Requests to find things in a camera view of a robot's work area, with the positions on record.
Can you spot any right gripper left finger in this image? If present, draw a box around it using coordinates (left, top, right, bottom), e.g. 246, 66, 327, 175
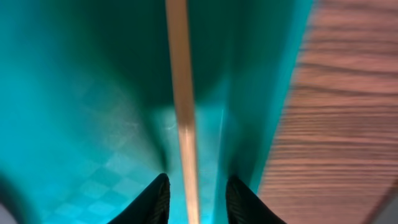
108, 173, 170, 224

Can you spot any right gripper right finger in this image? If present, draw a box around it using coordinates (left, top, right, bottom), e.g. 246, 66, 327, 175
226, 175, 286, 224

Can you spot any large white plate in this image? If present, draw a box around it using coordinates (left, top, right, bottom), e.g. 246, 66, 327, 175
0, 204, 17, 224

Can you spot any teal serving tray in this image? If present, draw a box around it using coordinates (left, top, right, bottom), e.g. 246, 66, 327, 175
1, 0, 313, 223

